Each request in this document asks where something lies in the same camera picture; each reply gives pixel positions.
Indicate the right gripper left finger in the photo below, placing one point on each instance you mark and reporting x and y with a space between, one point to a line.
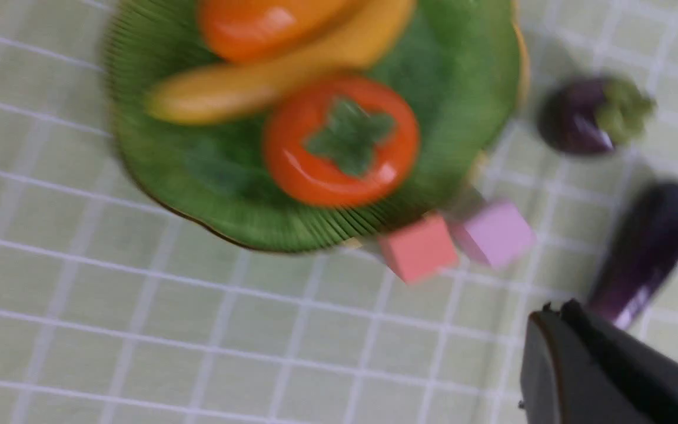
561 380

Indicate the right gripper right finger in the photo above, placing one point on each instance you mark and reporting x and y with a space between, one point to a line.
646 393

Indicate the orange persimmon green calyx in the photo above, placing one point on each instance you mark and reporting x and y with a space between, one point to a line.
345 141

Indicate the yellow banana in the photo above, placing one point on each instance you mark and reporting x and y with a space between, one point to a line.
215 93

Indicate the orange yellow mango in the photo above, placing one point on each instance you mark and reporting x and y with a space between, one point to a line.
245 31

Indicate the purple eggplant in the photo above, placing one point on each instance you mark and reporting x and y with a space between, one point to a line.
643 255

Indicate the lilac foam cube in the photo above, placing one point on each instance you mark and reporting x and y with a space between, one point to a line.
495 236

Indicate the salmon pink foam cube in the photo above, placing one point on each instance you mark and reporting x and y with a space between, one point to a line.
419 250

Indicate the purple mangosteen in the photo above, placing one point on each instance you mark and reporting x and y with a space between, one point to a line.
594 115

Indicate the green leaf-shaped glass plate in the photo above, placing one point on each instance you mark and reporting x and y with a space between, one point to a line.
459 65

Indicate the green checkered tablecloth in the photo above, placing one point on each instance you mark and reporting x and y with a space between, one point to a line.
113 310

